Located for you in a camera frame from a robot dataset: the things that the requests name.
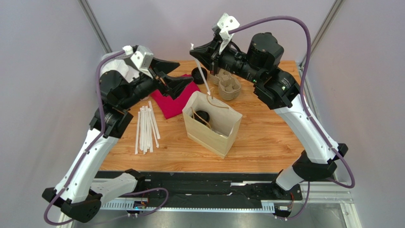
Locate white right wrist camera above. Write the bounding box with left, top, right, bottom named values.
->
left=212, top=13, right=240, bottom=55

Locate white bucket hat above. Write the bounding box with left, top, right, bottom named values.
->
left=100, top=59, right=140, bottom=83

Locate brown paper bag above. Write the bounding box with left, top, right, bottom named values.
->
left=182, top=91, right=242, bottom=159

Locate single white straw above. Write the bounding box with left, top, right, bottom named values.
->
left=193, top=57, right=211, bottom=95

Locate bundle of white straws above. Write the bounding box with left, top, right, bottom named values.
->
left=135, top=100, right=161, bottom=154

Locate red folded cloth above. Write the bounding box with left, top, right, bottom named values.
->
left=150, top=82, right=200, bottom=119

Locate stack of black cup lids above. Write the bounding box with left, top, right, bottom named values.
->
left=191, top=67, right=208, bottom=85

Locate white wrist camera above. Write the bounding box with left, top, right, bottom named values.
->
left=212, top=13, right=240, bottom=55
left=122, top=45, right=154, bottom=78

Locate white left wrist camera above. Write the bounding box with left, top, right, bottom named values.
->
left=122, top=45, right=154, bottom=78

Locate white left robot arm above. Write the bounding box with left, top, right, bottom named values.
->
left=42, top=56, right=193, bottom=223

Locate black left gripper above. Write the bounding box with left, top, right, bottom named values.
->
left=119, top=57, right=192, bottom=111

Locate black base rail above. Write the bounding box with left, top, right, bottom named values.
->
left=103, top=171, right=304, bottom=213

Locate white plastic basket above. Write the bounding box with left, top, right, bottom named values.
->
left=99, top=48, right=140, bottom=80

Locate cardboard cup carrier stack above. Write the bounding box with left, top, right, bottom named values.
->
left=209, top=69, right=241, bottom=101

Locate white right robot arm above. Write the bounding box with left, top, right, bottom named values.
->
left=190, top=32, right=348, bottom=191

